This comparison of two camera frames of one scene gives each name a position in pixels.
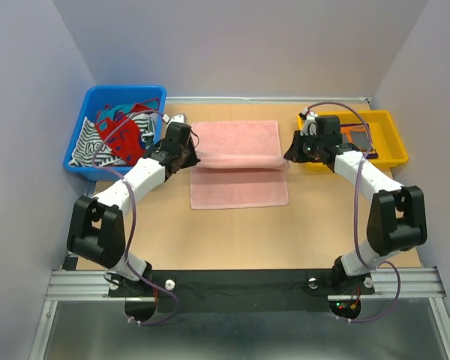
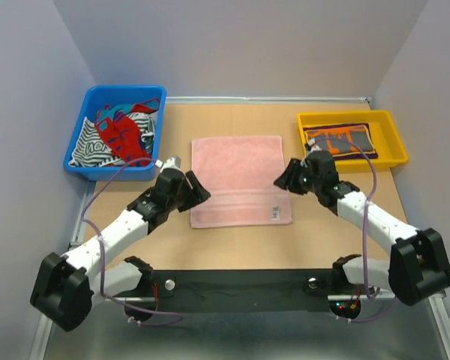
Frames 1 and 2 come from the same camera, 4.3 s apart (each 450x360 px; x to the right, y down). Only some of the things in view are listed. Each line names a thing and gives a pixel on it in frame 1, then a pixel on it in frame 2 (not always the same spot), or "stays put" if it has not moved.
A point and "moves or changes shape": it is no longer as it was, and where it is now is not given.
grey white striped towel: x=91 y=151 stays put
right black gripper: x=295 y=153 → x=286 y=179
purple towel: x=371 y=155 stays put
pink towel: x=241 y=165 moves or changes shape
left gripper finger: x=190 y=156 → x=194 y=193
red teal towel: x=120 y=132 stays put
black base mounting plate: x=240 y=291 stays put
